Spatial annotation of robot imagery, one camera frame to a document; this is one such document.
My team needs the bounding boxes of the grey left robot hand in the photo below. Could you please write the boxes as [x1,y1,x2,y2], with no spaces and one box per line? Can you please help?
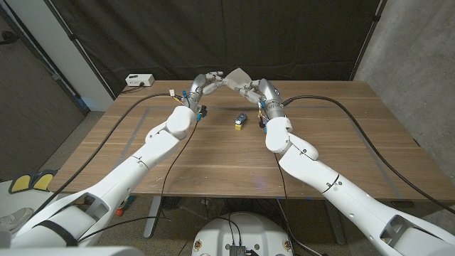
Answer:
[184,70,225,112]

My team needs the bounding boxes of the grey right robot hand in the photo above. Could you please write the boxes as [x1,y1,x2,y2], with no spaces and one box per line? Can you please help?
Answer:
[235,78,285,120]

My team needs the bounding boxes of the white plastic bag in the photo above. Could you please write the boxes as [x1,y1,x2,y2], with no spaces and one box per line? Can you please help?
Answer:
[223,67,254,92]

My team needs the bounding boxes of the black backdrop curtain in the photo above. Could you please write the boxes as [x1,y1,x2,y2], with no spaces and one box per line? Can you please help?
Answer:
[49,0,387,97]

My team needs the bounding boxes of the white power strip box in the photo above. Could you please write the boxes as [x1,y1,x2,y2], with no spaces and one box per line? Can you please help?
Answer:
[124,73,155,87]

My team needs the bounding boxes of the backdrop stand pole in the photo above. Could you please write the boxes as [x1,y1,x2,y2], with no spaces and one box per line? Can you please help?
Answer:
[44,0,117,100]
[350,0,387,82]

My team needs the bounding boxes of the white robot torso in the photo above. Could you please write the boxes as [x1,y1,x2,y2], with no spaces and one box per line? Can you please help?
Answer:
[191,212,295,256]

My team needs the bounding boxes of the grey table leg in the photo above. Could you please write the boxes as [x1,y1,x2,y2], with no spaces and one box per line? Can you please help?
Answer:
[322,198,348,246]
[143,196,164,239]

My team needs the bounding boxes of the grey sneaker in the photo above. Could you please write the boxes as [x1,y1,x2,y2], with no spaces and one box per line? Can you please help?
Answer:
[0,207,35,235]

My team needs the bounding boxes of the black power strip cable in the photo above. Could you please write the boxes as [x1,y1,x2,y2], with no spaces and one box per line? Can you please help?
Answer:
[120,83,145,95]

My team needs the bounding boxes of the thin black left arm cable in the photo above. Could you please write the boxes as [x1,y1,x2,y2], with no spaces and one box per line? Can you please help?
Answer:
[76,119,200,245]

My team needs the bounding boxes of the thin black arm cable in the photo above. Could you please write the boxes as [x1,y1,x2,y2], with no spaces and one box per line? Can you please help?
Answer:
[273,152,296,246]
[76,119,200,245]

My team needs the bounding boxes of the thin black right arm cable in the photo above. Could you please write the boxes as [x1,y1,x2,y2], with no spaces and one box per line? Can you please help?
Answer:
[273,152,296,246]

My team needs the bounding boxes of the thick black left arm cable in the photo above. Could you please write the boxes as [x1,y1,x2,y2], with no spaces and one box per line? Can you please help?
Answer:
[31,92,178,218]

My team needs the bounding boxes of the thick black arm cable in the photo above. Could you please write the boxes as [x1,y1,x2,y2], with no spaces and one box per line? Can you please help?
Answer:
[31,92,178,218]
[282,95,455,215]

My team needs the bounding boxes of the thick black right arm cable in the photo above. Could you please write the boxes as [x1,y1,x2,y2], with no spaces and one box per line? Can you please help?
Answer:
[282,95,455,215]

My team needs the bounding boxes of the black torso cable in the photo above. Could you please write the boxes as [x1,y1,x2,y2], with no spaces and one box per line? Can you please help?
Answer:
[218,212,243,247]

